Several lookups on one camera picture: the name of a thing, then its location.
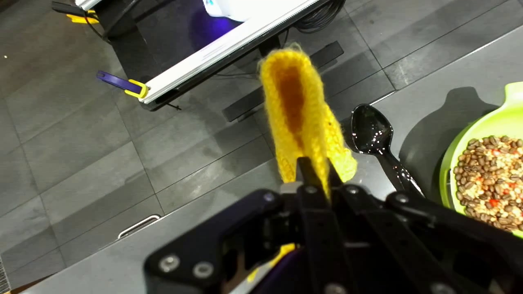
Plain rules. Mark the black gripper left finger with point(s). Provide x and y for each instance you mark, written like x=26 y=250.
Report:
x=315 y=245

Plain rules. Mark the black plastic spoon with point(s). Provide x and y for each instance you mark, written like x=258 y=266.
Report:
x=369 y=131

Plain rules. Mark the purple yellow bar clamp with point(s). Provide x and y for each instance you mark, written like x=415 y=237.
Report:
x=116 y=82

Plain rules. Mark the black yellow bar clamp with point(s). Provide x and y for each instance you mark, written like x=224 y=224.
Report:
x=82 y=18

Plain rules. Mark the yellow knitted oven mitt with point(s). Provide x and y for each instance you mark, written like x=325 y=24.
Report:
x=294 y=108

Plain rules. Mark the lime green plastic bowl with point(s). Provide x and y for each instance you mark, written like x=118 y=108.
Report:
x=490 y=119

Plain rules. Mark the brown dry bean mix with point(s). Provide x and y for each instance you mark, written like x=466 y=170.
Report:
x=490 y=180

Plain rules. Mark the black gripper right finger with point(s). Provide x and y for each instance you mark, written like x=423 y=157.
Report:
x=413 y=245

